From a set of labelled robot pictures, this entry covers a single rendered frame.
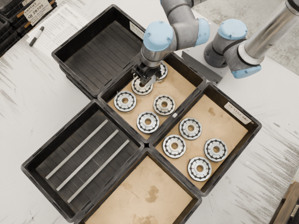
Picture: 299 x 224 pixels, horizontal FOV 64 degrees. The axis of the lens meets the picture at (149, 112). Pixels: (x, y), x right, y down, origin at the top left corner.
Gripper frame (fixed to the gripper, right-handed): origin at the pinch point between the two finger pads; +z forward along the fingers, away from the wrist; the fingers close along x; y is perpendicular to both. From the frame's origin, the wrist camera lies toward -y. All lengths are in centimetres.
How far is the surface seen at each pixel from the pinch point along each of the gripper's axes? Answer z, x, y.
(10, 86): 38, -53, 44
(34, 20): 80, -105, 0
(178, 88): 15.6, 11.9, -11.6
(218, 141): 8.7, 41.0, -3.5
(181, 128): 10.6, 25.4, 3.2
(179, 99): 15.0, 16.3, -7.8
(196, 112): 13.7, 26.1, -8.5
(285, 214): 70, 123, -22
